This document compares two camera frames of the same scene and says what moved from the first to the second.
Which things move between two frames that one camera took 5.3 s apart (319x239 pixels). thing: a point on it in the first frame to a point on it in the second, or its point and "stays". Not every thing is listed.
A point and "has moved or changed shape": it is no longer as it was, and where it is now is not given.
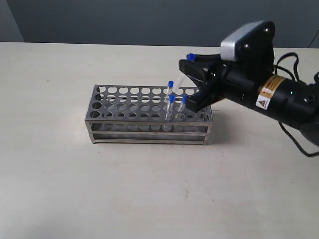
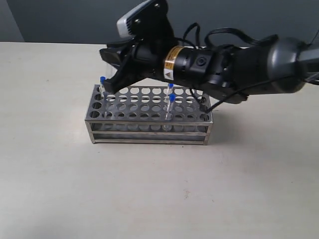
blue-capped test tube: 184,102 to 101,80
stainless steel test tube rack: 144,114 stays
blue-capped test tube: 170,86 stays
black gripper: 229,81 to 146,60
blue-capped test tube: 191,57 has moved or changed shape
